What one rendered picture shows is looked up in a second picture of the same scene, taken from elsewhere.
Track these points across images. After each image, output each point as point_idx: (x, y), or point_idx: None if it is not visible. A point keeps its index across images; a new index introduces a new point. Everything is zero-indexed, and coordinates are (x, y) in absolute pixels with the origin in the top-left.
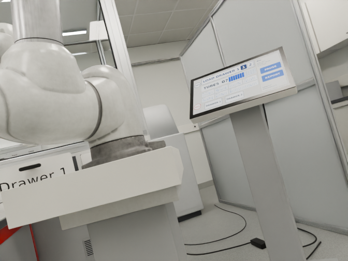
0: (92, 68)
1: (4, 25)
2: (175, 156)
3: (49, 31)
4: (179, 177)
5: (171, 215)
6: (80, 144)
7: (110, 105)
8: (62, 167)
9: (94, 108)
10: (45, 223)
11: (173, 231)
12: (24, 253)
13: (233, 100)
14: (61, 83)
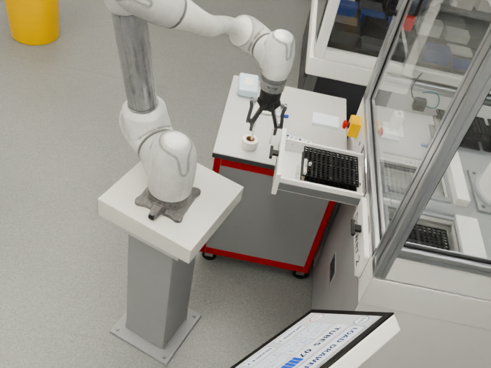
0: (159, 134)
1: (269, 36)
2: (117, 214)
3: (127, 101)
4: (103, 215)
5: (143, 242)
6: (370, 189)
7: (142, 161)
8: (275, 176)
9: (136, 152)
10: (344, 207)
11: (134, 242)
12: (290, 196)
13: (257, 354)
14: (123, 128)
